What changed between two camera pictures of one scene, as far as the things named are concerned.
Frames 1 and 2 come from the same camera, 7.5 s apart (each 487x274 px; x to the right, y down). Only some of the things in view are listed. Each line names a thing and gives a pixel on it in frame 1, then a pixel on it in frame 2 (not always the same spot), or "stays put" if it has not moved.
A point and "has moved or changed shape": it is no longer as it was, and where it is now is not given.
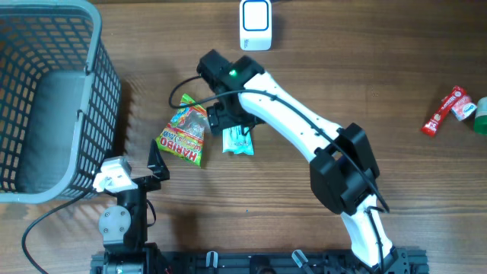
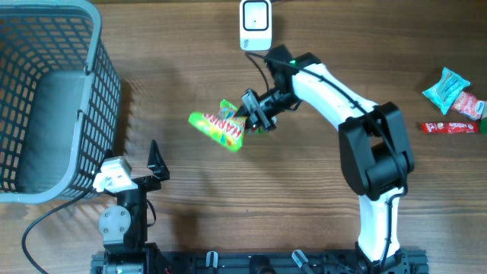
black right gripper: (218, 118) → (250, 106)
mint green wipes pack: (234, 141) → (444, 93)
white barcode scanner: (256, 25) stays put
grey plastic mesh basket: (60, 100) stays put
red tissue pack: (464, 108) has moved or changed shape
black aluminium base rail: (402, 262) stays put
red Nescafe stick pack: (447, 103) → (449, 127)
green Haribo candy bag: (183, 137) → (223, 125)
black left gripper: (159, 170) stays put
